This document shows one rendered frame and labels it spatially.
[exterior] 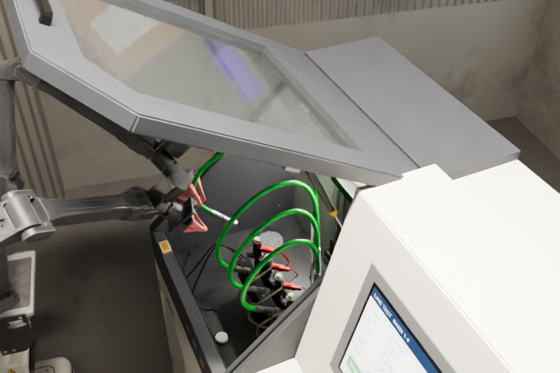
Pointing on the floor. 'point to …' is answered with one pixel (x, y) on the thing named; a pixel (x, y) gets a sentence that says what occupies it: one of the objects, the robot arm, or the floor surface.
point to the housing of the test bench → (447, 141)
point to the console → (440, 279)
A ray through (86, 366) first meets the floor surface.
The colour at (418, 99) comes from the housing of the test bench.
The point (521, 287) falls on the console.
